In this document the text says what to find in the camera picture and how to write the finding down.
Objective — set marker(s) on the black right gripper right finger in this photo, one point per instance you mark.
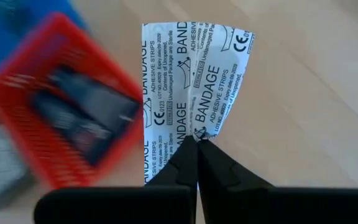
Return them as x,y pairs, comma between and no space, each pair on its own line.
259,205

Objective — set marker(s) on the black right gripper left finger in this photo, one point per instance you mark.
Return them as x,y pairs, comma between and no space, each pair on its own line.
135,205

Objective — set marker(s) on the red plastic basket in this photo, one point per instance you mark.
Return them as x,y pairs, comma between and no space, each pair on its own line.
36,146

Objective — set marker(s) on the black plastic basket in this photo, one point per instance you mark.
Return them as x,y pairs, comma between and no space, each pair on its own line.
11,202

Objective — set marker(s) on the blue plastic basket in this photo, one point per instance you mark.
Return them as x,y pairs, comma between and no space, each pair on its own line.
11,31

